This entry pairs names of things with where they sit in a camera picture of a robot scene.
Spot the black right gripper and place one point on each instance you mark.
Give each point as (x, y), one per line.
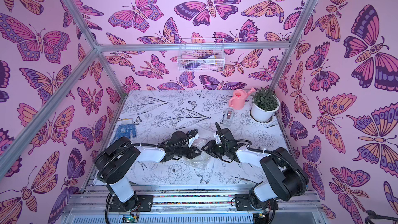
(214, 148)

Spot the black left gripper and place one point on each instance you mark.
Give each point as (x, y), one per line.
(192, 151)

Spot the clear bubble wrap sheet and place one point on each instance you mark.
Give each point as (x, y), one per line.
(203, 162)

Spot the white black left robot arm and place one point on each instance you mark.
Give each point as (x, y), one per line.
(117, 159)

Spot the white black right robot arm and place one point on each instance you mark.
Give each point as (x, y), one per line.
(284, 177)

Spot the pink watering can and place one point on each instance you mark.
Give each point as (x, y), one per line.
(237, 101)

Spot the blue dotted work glove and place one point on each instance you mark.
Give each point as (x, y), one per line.
(124, 128)

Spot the potted green plant white pot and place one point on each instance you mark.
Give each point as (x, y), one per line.
(265, 103)

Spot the green circuit board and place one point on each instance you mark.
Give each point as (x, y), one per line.
(129, 219)

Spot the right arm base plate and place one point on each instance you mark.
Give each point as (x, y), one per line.
(249, 202)

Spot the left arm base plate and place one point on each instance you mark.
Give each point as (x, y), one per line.
(140, 203)

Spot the white wire wall basket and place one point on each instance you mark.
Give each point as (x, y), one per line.
(201, 54)

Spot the aluminium cage frame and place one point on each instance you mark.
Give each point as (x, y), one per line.
(54, 80)

